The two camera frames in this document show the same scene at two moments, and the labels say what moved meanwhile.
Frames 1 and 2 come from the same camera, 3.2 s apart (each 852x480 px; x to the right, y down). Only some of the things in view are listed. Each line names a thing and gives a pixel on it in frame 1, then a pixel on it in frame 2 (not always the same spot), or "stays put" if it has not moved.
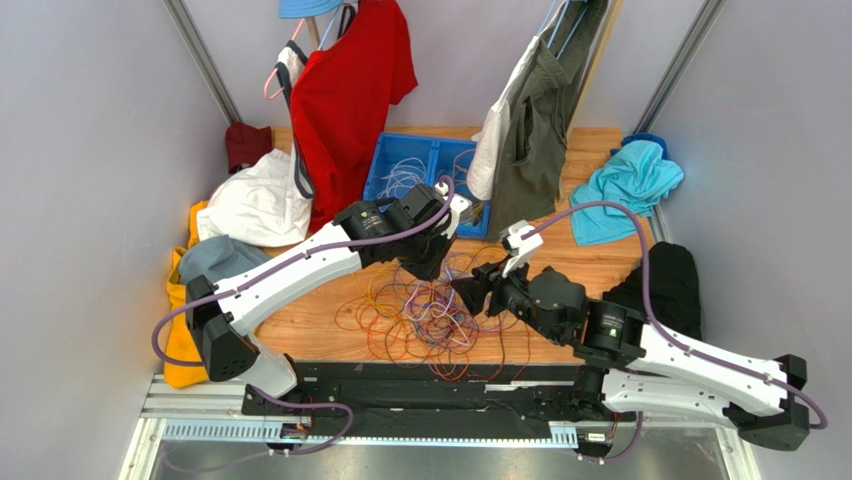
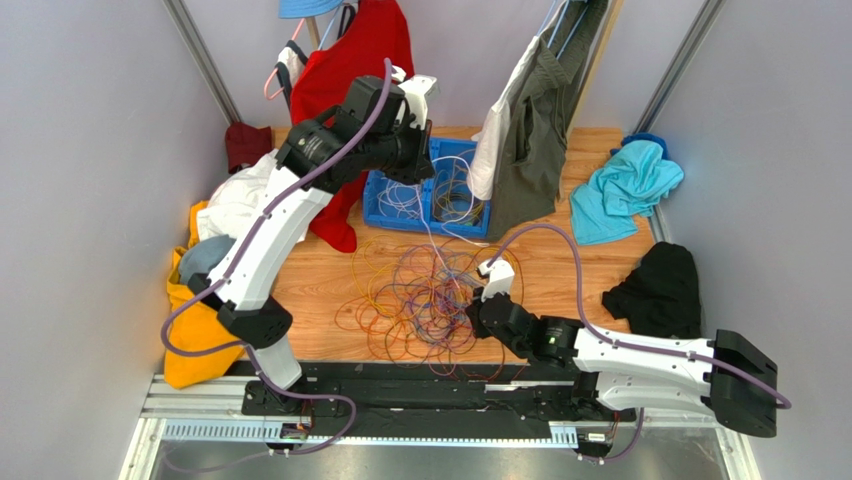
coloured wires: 430,321 stays put
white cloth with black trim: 264,201 stays put
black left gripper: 430,271 to 420,167
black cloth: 673,287 stays put
